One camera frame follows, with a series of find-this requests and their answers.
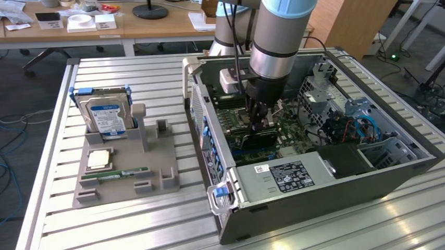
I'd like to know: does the silver disk bay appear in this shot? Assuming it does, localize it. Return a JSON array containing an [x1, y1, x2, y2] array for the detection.
[[355, 135, 419, 171]]

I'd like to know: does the black and white box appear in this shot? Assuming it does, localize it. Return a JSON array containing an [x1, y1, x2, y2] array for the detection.
[[35, 12, 64, 30]]

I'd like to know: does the perforated metal cage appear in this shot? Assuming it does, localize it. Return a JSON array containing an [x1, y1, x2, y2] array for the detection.
[[297, 56, 353, 126]]

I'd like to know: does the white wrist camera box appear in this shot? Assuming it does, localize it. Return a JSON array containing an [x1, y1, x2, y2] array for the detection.
[[219, 68, 248, 94]]

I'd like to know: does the silver chipset heatsink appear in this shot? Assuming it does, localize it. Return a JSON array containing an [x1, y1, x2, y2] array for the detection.
[[278, 146, 301, 157]]

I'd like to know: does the blue wire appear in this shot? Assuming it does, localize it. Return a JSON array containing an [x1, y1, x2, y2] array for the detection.
[[354, 114, 383, 143]]

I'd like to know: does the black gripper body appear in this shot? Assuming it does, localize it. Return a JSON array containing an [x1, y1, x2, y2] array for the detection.
[[244, 76, 288, 105]]

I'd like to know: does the wooden cabinet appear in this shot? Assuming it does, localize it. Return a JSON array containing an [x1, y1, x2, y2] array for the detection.
[[305, 0, 399, 61]]

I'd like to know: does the grey power supply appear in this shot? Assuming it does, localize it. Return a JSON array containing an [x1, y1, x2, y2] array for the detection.
[[227, 152, 337, 204]]

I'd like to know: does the white tape roll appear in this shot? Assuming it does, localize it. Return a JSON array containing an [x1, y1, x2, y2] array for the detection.
[[68, 14, 92, 27]]

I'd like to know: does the CPU socket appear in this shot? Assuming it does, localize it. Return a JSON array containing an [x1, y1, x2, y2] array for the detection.
[[230, 107, 254, 131]]

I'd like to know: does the black cable behind case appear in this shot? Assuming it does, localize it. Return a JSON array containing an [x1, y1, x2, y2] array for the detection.
[[301, 36, 351, 59]]

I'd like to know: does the clear plastic bag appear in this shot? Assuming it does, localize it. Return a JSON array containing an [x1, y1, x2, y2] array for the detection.
[[0, 0, 35, 24]]

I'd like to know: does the black graphics card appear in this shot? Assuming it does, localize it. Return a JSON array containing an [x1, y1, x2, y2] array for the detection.
[[238, 128, 279, 150]]

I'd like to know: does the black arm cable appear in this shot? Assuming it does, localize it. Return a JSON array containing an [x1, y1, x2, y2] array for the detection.
[[224, 0, 244, 95]]

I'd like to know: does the green RAM stick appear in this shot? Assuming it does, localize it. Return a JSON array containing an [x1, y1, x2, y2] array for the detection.
[[80, 167, 150, 181]]

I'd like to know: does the green motherboard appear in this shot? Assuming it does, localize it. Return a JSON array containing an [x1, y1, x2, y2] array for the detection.
[[208, 88, 321, 167]]

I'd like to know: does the flat white box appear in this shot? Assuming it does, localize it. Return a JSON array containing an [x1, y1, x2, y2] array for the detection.
[[65, 22, 97, 33]]

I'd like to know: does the white labelled box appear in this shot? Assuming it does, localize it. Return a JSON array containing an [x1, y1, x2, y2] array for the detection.
[[93, 14, 116, 31]]

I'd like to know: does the open grey PC case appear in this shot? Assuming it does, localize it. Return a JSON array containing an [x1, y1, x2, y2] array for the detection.
[[182, 46, 439, 245]]

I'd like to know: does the blue floor cable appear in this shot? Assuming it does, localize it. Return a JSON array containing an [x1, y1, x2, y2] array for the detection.
[[0, 124, 28, 225]]

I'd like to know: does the black chair base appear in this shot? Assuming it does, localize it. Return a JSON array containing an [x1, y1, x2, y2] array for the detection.
[[20, 46, 71, 77]]

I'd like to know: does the white table frame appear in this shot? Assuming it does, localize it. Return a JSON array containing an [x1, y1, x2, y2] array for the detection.
[[379, 0, 445, 71]]

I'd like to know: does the silver CPU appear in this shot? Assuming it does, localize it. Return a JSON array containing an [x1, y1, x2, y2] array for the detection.
[[85, 150, 112, 168]]

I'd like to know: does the black plastic shroud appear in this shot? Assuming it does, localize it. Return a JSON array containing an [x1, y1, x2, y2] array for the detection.
[[315, 143, 379, 180]]

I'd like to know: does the grey parts rack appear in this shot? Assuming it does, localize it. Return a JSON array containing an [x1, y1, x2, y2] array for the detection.
[[71, 103, 182, 209]]

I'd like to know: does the wooden office desk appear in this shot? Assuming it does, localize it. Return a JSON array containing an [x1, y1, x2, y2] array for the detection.
[[0, 2, 125, 57], [123, 1, 218, 57]]

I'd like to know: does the brown cardboard box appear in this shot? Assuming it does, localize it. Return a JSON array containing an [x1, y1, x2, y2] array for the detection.
[[200, 0, 219, 18]]

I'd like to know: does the white box with red dot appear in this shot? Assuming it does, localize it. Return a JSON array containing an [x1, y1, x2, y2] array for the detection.
[[369, 32, 387, 56]]

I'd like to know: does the white floor cable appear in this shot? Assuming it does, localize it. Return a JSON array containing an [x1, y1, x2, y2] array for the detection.
[[0, 108, 53, 125]]

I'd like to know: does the red and white card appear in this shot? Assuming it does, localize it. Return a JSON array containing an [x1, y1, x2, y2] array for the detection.
[[4, 23, 32, 31]]

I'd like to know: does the black wire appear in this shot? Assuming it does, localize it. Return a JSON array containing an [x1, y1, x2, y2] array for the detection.
[[303, 122, 330, 146]]

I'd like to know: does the black round lamp base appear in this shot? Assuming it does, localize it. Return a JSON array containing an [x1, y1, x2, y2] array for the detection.
[[131, 0, 170, 20]]

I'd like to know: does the black labelled RAM stick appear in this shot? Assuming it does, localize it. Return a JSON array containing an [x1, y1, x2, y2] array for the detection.
[[226, 127, 251, 137]]

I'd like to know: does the hard disk with blue carrier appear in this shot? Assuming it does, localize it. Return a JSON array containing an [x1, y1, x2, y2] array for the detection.
[[69, 84, 135, 138]]

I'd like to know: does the red wire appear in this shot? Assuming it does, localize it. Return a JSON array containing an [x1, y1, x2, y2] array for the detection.
[[339, 117, 351, 143]]

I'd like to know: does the white paper stack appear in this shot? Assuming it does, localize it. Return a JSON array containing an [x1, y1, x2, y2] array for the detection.
[[187, 11, 216, 32]]

